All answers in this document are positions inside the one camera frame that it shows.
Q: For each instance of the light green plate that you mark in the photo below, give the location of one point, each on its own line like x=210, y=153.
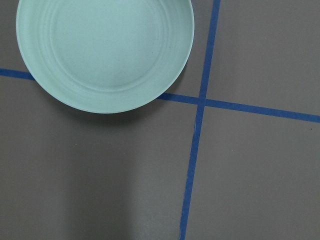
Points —
x=105, y=56

